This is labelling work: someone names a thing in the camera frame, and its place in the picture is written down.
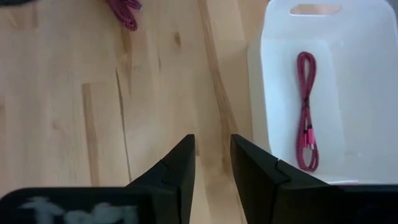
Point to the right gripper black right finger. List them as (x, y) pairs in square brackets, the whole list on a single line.
[(252, 168)]

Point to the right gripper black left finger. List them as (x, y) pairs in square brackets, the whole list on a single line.
[(180, 168)]

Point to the white plastic bin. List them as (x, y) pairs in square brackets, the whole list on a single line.
[(357, 93)]

